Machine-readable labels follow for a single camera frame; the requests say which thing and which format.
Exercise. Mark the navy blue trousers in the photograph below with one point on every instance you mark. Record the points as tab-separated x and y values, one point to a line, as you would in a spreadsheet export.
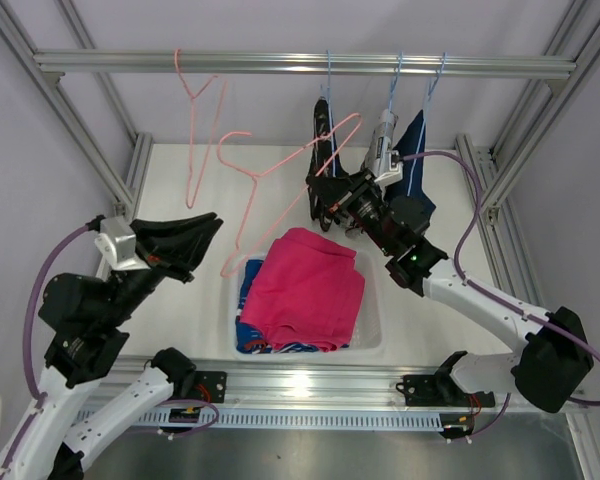
406	146

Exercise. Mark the white black print trousers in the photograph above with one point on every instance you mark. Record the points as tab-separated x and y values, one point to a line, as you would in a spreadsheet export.
382	139

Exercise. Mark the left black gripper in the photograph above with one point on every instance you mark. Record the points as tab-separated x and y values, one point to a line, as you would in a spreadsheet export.
177	245

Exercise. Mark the blue hanger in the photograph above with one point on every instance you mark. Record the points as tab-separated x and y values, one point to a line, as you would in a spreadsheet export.
394	80
326	93
416	172

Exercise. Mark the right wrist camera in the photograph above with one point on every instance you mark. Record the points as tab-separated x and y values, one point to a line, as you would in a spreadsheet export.
388	168

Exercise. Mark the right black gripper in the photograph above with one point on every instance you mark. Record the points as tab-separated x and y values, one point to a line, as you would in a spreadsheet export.
361	184

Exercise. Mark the aluminium hanging rail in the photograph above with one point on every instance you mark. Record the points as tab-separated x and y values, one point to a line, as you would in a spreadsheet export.
355	64

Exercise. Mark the aluminium frame struts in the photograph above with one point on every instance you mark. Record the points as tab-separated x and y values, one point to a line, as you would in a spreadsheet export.
537	112
125	191

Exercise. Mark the right aluminium frame struts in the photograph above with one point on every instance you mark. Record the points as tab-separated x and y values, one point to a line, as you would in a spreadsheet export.
537	112

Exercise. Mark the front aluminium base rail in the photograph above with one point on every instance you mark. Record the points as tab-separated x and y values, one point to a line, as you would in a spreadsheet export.
311	387

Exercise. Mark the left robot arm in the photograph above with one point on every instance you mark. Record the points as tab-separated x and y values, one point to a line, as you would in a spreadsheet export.
86	315

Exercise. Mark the pink trousers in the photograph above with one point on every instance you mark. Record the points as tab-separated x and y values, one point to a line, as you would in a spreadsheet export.
298	246

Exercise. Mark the white slotted cable duct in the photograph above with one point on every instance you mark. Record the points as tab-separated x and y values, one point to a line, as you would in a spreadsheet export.
393	420

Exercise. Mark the white plastic basket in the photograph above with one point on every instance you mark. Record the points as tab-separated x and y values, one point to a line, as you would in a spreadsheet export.
367	336

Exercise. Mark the left aluminium frame struts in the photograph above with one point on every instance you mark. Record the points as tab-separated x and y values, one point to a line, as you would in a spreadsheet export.
125	191

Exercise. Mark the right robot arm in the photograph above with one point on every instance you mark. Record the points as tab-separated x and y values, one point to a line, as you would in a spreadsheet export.
547	358

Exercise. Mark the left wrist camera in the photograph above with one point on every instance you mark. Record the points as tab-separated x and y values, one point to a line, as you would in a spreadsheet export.
116	241

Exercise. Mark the black white patterned trousers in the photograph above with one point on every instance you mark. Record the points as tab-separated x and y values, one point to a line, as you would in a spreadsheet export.
321	149

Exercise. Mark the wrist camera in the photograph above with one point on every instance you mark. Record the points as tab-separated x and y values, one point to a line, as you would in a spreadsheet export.
388	168
116	241

